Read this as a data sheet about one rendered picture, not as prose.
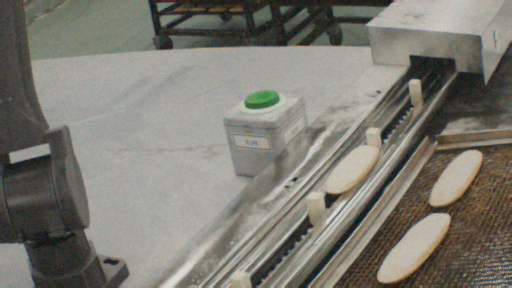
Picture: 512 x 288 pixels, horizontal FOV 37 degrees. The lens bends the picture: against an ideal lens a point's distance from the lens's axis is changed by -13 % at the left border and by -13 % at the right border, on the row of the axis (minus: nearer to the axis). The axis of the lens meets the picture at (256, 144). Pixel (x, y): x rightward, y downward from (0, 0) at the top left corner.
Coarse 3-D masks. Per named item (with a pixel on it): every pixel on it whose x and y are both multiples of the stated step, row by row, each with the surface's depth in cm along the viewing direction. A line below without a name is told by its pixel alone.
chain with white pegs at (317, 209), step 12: (444, 60) 115; (420, 96) 105; (408, 108) 104; (372, 132) 94; (372, 144) 94; (312, 192) 84; (312, 204) 84; (324, 204) 84; (312, 216) 84; (300, 240) 83; (288, 252) 81; (276, 264) 79; (240, 276) 73; (264, 276) 78
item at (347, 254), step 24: (456, 144) 81; (480, 144) 79; (504, 144) 77; (408, 168) 79; (504, 168) 73; (408, 192) 77; (480, 192) 71; (384, 216) 73; (456, 216) 68; (480, 216) 67; (360, 240) 71; (456, 240) 65; (504, 240) 61; (336, 264) 68; (360, 264) 68
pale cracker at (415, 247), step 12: (432, 216) 68; (444, 216) 68; (420, 228) 67; (432, 228) 66; (444, 228) 66; (408, 240) 66; (420, 240) 65; (432, 240) 65; (396, 252) 65; (408, 252) 64; (420, 252) 64; (384, 264) 64; (396, 264) 63; (408, 264) 63; (420, 264) 63; (384, 276) 63; (396, 276) 62
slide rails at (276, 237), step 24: (408, 96) 105; (384, 120) 100; (408, 120) 99; (360, 144) 96; (384, 144) 95; (288, 216) 85; (264, 240) 82; (312, 240) 80; (240, 264) 79; (264, 264) 79; (288, 264) 77
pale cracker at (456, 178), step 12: (468, 156) 76; (480, 156) 76; (456, 168) 75; (468, 168) 74; (444, 180) 73; (456, 180) 72; (468, 180) 73; (432, 192) 73; (444, 192) 72; (456, 192) 71; (432, 204) 72; (444, 204) 71
